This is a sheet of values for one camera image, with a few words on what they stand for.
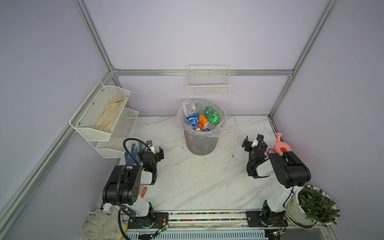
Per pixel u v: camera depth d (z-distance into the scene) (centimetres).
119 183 43
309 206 64
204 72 93
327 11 69
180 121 80
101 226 72
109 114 80
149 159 72
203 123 86
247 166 78
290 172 50
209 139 85
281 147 88
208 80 95
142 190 82
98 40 78
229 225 73
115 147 90
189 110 84
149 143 81
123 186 44
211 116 85
